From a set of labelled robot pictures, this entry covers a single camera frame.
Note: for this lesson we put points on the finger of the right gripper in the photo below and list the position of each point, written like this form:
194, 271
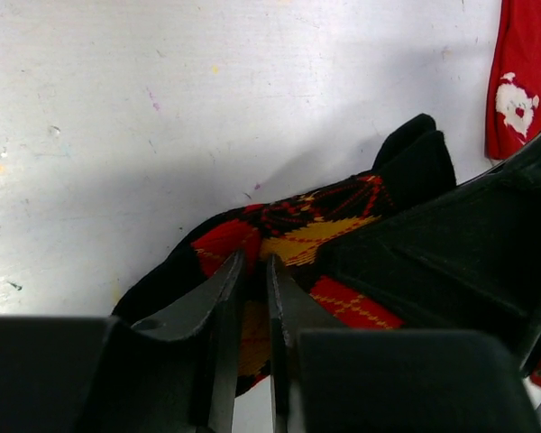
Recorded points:
470, 259

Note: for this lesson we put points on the red orange argyle sock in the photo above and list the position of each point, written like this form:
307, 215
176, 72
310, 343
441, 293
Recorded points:
411, 167

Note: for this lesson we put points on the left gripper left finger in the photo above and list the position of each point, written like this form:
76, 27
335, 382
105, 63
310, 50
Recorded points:
199, 338

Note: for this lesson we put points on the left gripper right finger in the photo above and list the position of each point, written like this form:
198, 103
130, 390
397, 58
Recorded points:
291, 310

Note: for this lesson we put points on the red christmas sock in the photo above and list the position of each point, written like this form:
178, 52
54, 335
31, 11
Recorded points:
513, 105

